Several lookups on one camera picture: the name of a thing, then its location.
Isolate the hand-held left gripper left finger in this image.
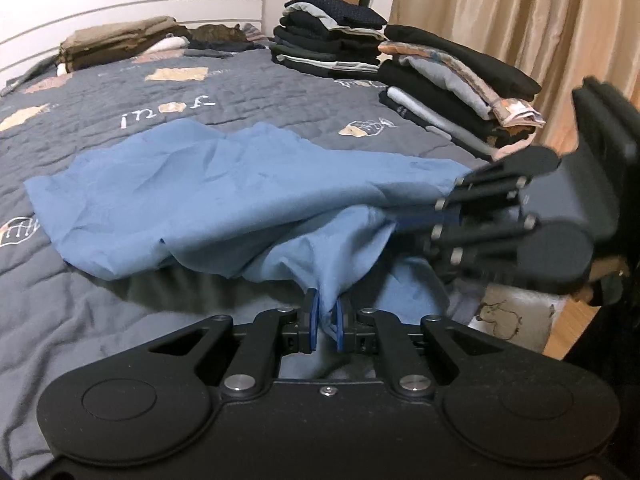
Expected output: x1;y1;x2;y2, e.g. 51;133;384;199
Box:
149;287;321;401

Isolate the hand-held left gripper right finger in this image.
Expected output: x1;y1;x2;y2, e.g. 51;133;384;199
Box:
334;297;481;401

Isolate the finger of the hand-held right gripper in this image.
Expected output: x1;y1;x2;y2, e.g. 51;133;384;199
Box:
436;170;532;213
390;210;538;268

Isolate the blue garment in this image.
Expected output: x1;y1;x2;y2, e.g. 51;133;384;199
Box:
24;121;473;381

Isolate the mixed folded clothes stack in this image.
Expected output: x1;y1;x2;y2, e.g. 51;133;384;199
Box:
377;24;546;163

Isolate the stack of dark folded clothes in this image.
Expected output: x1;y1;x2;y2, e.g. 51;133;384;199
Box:
270;0;390;78

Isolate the beige curtain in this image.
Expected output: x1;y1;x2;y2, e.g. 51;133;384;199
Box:
390;0;640;156

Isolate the dark grey cloth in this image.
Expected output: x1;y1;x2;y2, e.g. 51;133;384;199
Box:
185;40;266;59

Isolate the olive mottled cloth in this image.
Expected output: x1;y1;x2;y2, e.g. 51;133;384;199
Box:
190;23;251;44

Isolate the grey printed bed quilt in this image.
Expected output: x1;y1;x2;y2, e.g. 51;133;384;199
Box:
0;45;496;466

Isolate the white pillow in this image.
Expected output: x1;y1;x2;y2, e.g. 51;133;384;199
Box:
142;34;191;53

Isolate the folded khaki brown bedding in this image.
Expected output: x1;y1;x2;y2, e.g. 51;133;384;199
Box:
56;16;193;73

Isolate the white headboard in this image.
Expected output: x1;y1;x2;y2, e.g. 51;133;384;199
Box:
0;0;266;88

